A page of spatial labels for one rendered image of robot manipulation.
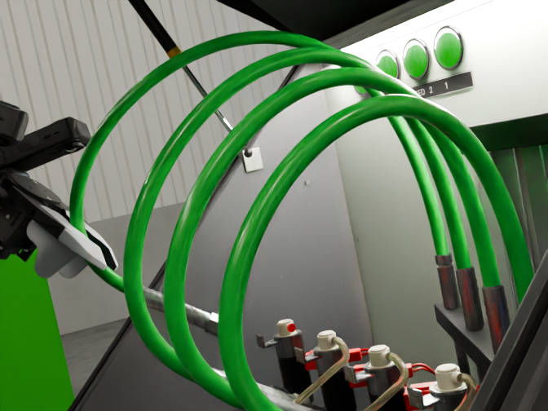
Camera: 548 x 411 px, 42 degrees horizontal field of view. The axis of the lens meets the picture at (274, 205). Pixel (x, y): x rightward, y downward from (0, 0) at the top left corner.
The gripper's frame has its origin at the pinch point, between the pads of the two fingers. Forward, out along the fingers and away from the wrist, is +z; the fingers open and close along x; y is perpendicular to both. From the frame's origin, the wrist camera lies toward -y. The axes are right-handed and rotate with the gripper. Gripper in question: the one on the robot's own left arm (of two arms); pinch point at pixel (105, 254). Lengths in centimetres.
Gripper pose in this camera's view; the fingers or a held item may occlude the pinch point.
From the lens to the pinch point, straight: 76.0
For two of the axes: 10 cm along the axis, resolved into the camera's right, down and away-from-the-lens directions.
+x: -2.0, -1.1, -9.7
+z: 7.8, 5.8, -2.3
